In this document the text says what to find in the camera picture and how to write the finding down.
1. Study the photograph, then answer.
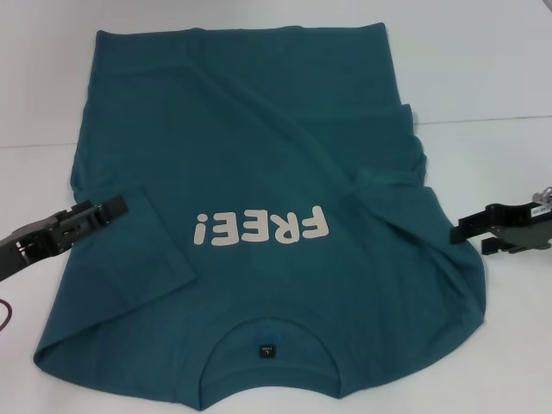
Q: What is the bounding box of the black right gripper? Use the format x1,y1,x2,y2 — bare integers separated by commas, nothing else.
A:
448,200,552,255

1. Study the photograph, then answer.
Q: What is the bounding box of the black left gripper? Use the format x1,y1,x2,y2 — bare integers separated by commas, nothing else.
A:
0,194,130,282

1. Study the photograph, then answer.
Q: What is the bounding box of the teal t-shirt with FREE print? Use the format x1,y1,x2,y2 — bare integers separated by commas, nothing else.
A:
30,23,489,411

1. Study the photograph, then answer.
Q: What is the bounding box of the silver metal cable connector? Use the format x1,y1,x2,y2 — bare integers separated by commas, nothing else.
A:
531,185,552,208

